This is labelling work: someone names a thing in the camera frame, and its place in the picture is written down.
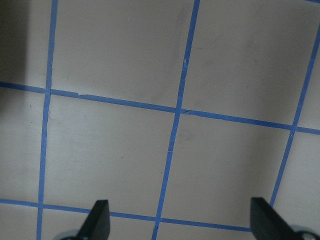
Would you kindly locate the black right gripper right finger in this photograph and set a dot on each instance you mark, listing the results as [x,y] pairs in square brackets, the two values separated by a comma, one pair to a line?
[267,224]

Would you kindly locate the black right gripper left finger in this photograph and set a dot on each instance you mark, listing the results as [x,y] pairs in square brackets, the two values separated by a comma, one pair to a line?
[97,224]

